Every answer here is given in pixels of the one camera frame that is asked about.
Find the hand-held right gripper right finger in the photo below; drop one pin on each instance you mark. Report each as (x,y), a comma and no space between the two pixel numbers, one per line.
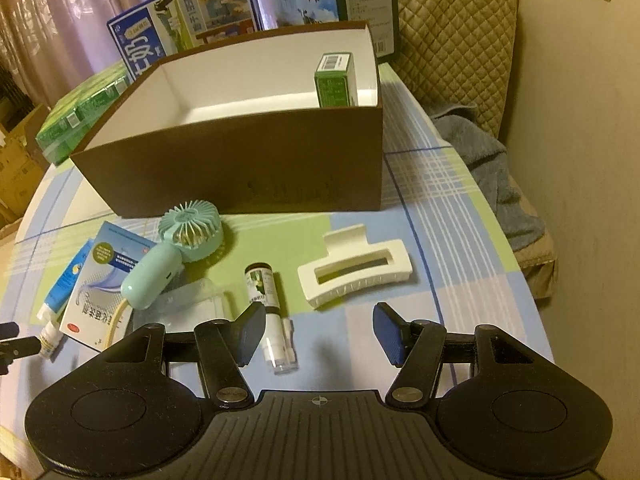
(387,331)

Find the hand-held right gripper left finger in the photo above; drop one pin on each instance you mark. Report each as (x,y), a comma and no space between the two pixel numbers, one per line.
(252,331)

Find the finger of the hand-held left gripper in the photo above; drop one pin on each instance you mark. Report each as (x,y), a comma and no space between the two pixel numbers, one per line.
(20,347)
(9,330)

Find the clear plastic packet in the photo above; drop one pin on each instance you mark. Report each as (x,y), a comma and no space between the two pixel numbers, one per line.
(200,300)

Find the blue white medicine box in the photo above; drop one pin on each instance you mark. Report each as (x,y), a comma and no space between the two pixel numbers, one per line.
(100,270)

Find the brown cardboard box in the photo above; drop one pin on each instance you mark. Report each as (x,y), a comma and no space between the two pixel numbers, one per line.
(250,160)

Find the small white dropper bottle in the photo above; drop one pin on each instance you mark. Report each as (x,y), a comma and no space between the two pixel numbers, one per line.
(50,341)

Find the spray bottle with clear cap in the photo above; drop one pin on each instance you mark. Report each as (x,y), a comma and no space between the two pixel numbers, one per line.
(262,285)

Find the white hair claw clip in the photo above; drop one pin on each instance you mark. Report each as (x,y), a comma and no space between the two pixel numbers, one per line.
(400,260)

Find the blue ointment tube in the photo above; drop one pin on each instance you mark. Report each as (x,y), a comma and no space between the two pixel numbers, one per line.
(65,280)

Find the mint green handheld fan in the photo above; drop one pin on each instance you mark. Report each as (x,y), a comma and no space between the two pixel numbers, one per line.
(150,275)

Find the cardboard boxes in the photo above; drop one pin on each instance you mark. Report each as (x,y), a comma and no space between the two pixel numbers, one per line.
(15,160)

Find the grey towel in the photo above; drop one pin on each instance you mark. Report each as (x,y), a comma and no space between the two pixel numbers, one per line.
(490,160)

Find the green shrink-wrapped carton pack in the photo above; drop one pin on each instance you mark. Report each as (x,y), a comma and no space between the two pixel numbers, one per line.
(75,115)

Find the small green box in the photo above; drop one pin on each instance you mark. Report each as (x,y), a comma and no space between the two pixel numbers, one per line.
(334,85)

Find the beige quilted sofa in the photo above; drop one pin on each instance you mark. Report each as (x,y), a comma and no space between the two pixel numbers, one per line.
(450,25)

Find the blue milk carton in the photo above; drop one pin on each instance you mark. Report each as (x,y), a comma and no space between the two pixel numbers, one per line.
(150,25)

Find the white green milk carton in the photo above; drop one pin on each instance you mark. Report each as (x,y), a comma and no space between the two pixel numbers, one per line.
(360,0)

